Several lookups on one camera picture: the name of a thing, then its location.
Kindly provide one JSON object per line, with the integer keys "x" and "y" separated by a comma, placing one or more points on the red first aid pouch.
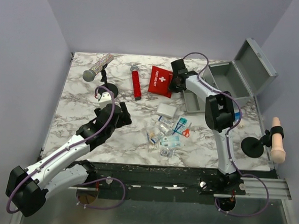
{"x": 159, "y": 81}

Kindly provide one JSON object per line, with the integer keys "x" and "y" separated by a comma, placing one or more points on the small plaster packets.
{"x": 165, "y": 125}

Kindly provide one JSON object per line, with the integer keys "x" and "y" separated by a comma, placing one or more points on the black mounting rail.
{"x": 158, "y": 183}

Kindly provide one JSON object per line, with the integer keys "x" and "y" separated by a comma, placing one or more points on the red glitter microphone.
{"x": 136, "y": 82}

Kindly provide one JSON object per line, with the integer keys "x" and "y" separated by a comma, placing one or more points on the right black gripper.
{"x": 172, "y": 88}

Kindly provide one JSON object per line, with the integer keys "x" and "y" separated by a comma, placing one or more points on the silver glitter microphone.
{"x": 98, "y": 67}

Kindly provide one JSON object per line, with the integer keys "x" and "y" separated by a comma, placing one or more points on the cotton swab pack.
{"x": 151, "y": 143}

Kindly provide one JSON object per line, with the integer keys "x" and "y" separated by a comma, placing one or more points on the grey plastic tray insert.
{"x": 194, "y": 104}

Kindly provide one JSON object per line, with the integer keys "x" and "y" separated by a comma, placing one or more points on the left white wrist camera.
{"x": 104, "y": 99}

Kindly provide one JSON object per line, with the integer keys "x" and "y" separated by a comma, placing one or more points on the grey metal case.
{"x": 244, "y": 77}

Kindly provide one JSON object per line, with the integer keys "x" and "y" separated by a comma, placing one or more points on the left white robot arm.
{"x": 29, "y": 188}

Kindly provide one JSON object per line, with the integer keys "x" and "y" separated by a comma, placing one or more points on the blue white bandage packets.
{"x": 171, "y": 141}

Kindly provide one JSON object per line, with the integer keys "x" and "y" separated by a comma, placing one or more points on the white gauze pack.
{"x": 166, "y": 110}

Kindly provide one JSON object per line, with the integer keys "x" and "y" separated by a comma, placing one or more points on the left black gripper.
{"x": 124, "y": 119}

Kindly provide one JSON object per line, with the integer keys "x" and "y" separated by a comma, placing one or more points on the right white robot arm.
{"x": 219, "y": 117}

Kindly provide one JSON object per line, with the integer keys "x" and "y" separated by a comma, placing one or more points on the orange small scissors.
{"x": 186, "y": 132}

